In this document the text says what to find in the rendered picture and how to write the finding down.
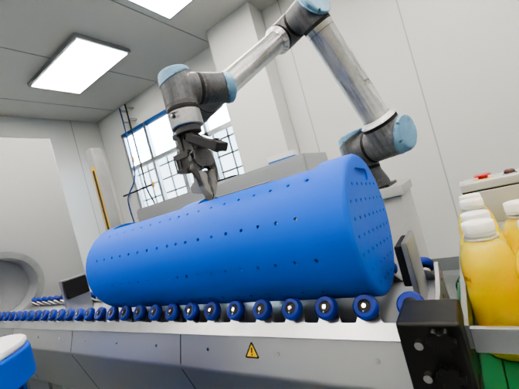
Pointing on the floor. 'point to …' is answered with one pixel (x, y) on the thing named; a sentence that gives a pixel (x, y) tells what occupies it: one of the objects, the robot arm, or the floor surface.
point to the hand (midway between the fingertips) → (212, 197)
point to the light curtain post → (103, 187)
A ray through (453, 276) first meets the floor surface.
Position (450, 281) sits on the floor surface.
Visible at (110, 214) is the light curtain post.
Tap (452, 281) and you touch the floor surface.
